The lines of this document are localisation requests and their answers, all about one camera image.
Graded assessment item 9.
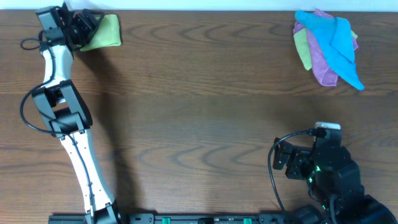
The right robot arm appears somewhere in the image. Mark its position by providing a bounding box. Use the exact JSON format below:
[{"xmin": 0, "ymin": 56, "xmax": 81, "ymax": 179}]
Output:
[{"xmin": 267, "ymin": 127, "xmax": 397, "ymax": 224}]

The blue microfiber cloth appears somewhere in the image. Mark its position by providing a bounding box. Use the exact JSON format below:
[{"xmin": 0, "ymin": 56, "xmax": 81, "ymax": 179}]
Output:
[{"xmin": 294, "ymin": 10, "xmax": 365, "ymax": 91}]

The purple microfiber cloth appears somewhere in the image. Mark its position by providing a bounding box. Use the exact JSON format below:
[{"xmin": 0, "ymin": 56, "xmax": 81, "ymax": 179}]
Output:
[{"xmin": 292, "ymin": 8, "xmax": 359, "ymax": 87}]

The green microfiber cloth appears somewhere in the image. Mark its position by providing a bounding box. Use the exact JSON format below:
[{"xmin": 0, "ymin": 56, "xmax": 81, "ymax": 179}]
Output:
[{"xmin": 80, "ymin": 14, "xmax": 122, "ymax": 52}]

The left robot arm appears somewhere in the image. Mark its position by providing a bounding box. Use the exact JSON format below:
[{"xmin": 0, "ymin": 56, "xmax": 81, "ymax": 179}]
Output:
[{"xmin": 29, "ymin": 3, "xmax": 123, "ymax": 223}]

